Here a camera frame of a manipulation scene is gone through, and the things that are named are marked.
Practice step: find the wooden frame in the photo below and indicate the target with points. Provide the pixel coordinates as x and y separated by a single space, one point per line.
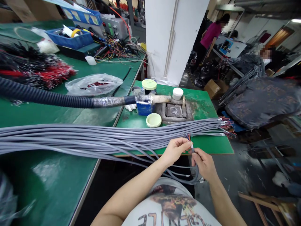
268 204

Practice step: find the person's right hand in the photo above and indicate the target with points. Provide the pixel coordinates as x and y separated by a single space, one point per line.
207 166

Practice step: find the gray solder pot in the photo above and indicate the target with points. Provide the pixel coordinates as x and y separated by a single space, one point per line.
175 111

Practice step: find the white plastic bag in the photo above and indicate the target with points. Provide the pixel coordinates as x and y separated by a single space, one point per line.
47 44

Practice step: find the blue and white machine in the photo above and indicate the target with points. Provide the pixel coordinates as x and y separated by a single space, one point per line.
232 48

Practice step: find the blue plastic bin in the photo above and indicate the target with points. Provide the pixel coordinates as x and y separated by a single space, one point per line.
70 38

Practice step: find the person's body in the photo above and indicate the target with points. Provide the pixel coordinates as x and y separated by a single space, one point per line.
171 207

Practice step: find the jar with pale green lid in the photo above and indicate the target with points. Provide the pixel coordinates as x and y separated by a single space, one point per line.
149 86

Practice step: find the small white cup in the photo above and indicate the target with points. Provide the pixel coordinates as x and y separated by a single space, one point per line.
90 60

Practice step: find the gray machine box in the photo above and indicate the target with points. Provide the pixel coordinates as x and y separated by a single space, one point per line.
115 27

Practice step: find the blue and white box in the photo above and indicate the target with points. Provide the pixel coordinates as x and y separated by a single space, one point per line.
82 15

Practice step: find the clear plastic bag of parts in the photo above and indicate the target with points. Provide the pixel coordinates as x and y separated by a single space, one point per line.
94 84

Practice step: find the white plastic jar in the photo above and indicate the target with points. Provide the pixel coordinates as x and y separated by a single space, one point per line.
177 93

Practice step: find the person's left hand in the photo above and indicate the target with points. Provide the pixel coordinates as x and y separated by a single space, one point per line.
175 150

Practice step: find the cardboard box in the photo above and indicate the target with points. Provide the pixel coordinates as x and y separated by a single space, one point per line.
215 88

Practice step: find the pale green lid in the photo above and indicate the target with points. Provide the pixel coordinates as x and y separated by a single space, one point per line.
153 120

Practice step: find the dark patterned cloth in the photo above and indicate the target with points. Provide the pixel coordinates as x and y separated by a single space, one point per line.
263 101

